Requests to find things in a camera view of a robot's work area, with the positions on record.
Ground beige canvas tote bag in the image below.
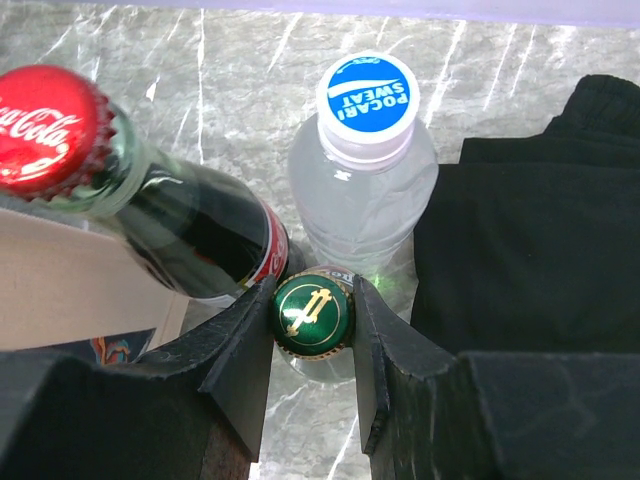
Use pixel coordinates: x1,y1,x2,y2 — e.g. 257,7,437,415
1,210,188,365

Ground Coca-Cola glass bottle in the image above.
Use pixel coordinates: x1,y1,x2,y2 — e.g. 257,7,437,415
1,65,305,307

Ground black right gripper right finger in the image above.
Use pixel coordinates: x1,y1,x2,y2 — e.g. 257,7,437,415
353,277,639,479

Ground black folded garment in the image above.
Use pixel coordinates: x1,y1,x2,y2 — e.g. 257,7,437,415
410,75,639,353

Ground blue-cap water bottle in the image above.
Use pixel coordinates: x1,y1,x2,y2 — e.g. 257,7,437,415
287,51,439,275

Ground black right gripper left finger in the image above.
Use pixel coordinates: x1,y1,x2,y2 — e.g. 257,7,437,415
1,278,276,479

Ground green glass bottle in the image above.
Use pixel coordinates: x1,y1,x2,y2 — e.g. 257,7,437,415
270,265,356,384

